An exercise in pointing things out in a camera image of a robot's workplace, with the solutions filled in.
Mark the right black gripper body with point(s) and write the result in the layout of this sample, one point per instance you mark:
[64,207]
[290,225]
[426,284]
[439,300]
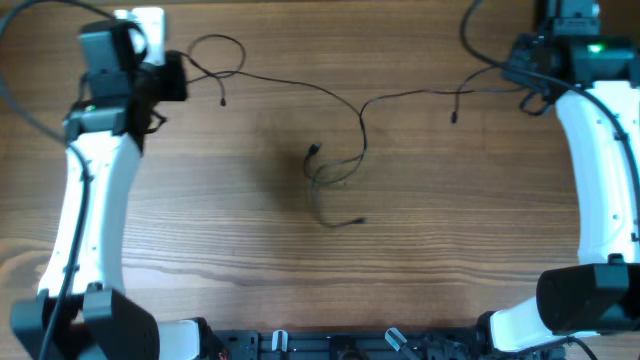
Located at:
[523,61]

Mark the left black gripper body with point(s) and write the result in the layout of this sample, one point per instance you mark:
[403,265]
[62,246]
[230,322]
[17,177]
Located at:
[169,83]

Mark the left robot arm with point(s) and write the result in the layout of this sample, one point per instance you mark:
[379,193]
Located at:
[81,310]

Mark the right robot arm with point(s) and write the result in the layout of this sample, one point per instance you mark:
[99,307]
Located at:
[592,82]

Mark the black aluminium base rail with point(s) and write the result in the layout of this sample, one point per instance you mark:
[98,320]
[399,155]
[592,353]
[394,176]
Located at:
[434,344]

